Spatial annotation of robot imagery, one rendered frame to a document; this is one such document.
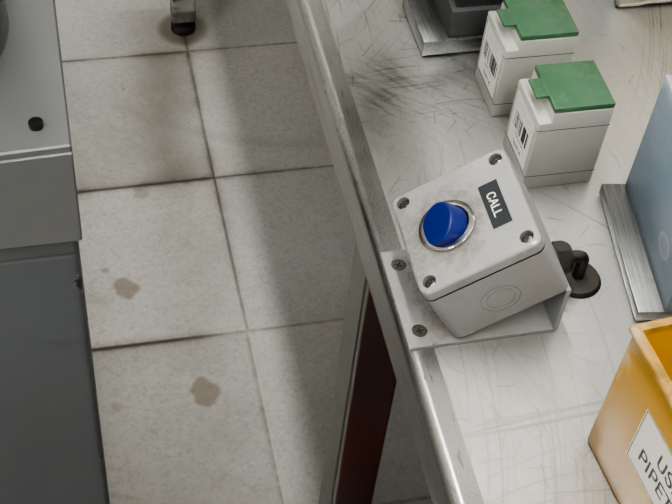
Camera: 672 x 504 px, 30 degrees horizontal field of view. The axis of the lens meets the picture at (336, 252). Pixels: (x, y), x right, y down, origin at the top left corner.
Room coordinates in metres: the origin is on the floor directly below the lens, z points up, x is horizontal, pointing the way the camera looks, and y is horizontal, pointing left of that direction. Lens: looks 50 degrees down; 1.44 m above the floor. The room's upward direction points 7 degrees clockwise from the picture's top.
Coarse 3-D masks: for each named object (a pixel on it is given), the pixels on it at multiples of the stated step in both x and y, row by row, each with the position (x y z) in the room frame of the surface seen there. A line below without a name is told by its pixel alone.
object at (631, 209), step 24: (648, 144) 0.54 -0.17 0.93; (648, 168) 0.53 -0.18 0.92; (600, 192) 0.55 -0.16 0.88; (624, 192) 0.54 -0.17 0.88; (648, 192) 0.52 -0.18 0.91; (624, 216) 0.52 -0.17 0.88; (648, 216) 0.51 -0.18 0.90; (624, 240) 0.50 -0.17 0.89; (648, 240) 0.50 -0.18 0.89; (624, 264) 0.49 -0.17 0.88; (648, 264) 0.49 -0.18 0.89; (648, 288) 0.47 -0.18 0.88; (648, 312) 0.45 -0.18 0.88
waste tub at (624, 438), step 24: (648, 336) 0.37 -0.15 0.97; (624, 360) 0.36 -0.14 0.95; (648, 360) 0.35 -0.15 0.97; (624, 384) 0.36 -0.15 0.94; (648, 384) 0.35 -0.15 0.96; (624, 408) 0.35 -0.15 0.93; (648, 408) 0.34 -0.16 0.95; (600, 432) 0.36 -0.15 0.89; (624, 432) 0.35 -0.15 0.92; (648, 432) 0.33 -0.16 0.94; (600, 456) 0.35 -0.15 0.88; (624, 456) 0.34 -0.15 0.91; (648, 456) 0.33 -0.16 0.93; (624, 480) 0.33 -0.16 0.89; (648, 480) 0.32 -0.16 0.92
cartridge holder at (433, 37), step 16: (416, 0) 0.70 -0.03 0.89; (432, 0) 0.70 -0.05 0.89; (448, 0) 0.68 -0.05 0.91; (464, 0) 0.71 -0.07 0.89; (480, 0) 0.71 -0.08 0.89; (496, 0) 0.71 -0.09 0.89; (416, 16) 0.68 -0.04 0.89; (432, 16) 0.68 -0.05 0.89; (448, 16) 0.67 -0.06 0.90; (464, 16) 0.67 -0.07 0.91; (480, 16) 0.67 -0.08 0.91; (416, 32) 0.67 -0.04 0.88; (432, 32) 0.67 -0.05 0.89; (448, 32) 0.67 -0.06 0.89; (464, 32) 0.67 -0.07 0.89; (480, 32) 0.67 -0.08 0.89; (432, 48) 0.66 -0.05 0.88; (448, 48) 0.66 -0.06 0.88; (464, 48) 0.67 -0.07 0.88
